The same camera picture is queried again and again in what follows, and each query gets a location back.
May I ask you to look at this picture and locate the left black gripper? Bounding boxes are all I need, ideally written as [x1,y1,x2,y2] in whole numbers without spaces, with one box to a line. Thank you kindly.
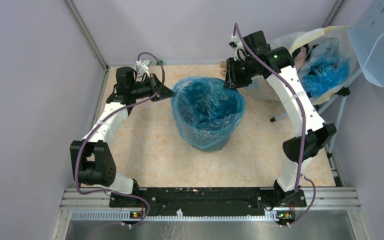
[130,72,176,102]

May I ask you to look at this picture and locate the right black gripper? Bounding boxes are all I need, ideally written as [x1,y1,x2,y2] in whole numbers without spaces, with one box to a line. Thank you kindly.
[223,57,261,91]

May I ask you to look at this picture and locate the blue plastic trash bag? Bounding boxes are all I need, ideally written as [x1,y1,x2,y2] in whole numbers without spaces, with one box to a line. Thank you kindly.
[170,76,246,145]

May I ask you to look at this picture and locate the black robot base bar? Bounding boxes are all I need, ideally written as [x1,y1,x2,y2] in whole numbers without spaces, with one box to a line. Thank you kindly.
[109,187,307,217]

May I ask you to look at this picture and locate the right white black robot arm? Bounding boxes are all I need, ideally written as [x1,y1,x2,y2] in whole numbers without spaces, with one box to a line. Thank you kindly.
[223,29,337,206]

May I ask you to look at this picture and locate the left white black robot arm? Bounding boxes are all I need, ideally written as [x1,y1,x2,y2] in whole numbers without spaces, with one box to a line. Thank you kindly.
[69,66,175,207]

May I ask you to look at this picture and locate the teal plastic trash bin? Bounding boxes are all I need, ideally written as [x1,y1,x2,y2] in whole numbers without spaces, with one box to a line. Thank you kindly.
[190,134,232,153]

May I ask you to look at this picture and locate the blue bags inside large bag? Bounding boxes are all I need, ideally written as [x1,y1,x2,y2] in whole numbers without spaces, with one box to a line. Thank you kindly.
[299,37,350,98]

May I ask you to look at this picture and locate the lower small wooden block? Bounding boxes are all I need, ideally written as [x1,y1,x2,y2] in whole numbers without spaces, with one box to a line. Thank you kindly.
[220,69,227,78]

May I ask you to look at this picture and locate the small wooden block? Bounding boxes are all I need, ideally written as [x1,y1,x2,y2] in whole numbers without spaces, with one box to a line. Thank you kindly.
[220,61,227,69]
[220,69,227,78]

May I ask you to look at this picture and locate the upper small wooden block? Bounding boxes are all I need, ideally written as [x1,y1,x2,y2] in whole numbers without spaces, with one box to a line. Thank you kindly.
[220,61,227,69]

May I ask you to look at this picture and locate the large translucent stuffed bag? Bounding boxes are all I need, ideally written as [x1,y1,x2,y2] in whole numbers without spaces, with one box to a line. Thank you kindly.
[244,25,360,106]

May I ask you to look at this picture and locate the perforated white metal panel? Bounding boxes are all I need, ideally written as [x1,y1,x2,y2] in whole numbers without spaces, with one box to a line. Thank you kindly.
[347,0,384,87]

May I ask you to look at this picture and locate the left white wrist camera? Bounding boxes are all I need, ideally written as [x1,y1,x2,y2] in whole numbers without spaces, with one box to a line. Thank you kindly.
[135,59,152,77]

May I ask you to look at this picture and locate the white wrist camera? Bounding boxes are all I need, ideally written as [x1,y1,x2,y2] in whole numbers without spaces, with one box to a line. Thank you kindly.
[229,34,241,61]
[135,59,152,77]

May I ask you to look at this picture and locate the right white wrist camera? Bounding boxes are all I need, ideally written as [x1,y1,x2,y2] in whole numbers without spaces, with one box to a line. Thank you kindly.
[229,34,241,61]

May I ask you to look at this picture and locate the aluminium frame post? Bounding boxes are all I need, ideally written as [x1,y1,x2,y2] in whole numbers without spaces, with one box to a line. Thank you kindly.
[63,0,109,71]

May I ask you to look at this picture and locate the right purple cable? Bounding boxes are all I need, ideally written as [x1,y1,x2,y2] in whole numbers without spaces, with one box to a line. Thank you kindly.
[233,22,317,228]

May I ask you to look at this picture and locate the white slotted cable duct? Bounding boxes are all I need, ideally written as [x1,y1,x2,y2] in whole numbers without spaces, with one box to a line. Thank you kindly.
[71,210,279,222]

